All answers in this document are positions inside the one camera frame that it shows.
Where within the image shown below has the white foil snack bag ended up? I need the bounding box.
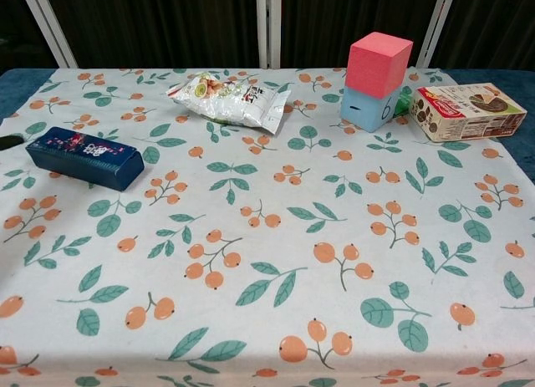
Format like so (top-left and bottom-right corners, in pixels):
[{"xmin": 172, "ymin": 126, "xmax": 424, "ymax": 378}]
[{"xmin": 166, "ymin": 71, "xmax": 293, "ymax": 134}]

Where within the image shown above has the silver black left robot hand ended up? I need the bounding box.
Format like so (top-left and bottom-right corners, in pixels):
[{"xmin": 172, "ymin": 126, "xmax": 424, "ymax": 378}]
[{"xmin": 0, "ymin": 134, "xmax": 24, "ymax": 152}]

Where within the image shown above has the black pleated curtain panel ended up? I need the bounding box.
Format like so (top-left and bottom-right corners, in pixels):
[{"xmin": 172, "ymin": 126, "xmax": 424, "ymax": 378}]
[
  {"xmin": 278, "ymin": 0, "xmax": 436, "ymax": 69},
  {"xmin": 438, "ymin": 0, "xmax": 535, "ymax": 70},
  {"xmin": 41, "ymin": 0, "xmax": 260, "ymax": 69},
  {"xmin": 0, "ymin": 0, "xmax": 64, "ymax": 70}
]

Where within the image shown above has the grey tray blue rim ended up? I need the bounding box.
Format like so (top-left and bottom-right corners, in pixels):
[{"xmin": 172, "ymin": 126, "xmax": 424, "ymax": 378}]
[{"xmin": 25, "ymin": 126, "xmax": 145, "ymax": 192}]

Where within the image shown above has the cookie box with brown print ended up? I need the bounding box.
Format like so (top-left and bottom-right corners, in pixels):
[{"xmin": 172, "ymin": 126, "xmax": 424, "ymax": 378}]
[{"xmin": 407, "ymin": 82, "xmax": 527, "ymax": 144}]

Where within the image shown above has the white partition post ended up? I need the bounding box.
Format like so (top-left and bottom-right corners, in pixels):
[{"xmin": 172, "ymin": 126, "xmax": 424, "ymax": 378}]
[
  {"xmin": 255, "ymin": 0, "xmax": 282, "ymax": 69},
  {"xmin": 18, "ymin": 0, "xmax": 79, "ymax": 69},
  {"xmin": 415, "ymin": 0, "xmax": 451, "ymax": 69}
]

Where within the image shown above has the floral fruit print tablecloth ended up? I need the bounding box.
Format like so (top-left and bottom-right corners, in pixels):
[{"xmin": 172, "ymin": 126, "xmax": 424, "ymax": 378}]
[{"xmin": 0, "ymin": 67, "xmax": 535, "ymax": 387}]

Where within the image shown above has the pink foam cube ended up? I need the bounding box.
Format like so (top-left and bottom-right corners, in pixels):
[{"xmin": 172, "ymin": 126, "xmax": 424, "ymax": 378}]
[{"xmin": 344, "ymin": 32, "xmax": 415, "ymax": 99}]

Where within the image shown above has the green object behind cubes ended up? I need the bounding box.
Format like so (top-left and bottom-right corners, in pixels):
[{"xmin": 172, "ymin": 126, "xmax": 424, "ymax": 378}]
[{"xmin": 392, "ymin": 85, "xmax": 415, "ymax": 116}]

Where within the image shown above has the light blue foam cube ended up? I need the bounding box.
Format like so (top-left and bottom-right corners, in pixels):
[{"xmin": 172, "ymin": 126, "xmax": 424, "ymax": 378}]
[{"xmin": 339, "ymin": 84, "xmax": 399, "ymax": 133}]

